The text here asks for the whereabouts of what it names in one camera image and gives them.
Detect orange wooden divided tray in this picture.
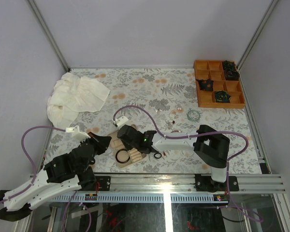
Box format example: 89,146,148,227
194,60,246,109

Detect black bangle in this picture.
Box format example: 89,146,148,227
115,149,130,164

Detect black fabric flower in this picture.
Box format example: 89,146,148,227
222,60,236,70
224,69,240,81

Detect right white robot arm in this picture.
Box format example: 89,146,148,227
117,125,230,191

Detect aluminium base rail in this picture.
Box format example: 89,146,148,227
45,174,286,205

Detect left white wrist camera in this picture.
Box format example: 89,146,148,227
65,126,90,142

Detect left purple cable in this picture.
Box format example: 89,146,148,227
0,125,68,219

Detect black flower orange dots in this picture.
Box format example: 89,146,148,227
197,79,214,91

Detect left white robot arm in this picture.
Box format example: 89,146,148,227
0,132,112,222

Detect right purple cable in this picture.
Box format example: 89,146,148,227
112,105,264,223

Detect purple cable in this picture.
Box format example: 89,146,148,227
0,125,68,219
112,105,264,223

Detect black flower green swirls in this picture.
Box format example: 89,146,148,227
214,90,231,103

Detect beige jewelry box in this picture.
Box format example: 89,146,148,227
109,129,148,169

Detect white crumpled cloth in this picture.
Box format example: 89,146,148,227
46,72,110,129

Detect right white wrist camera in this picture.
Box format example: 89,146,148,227
113,116,129,128

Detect floral patterned tablecloth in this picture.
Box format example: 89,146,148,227
45,67,261,174

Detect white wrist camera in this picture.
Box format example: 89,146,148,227
65,126,90,142
113,116,129,128

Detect black fabric flower top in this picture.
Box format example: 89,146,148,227
222,60,236,70

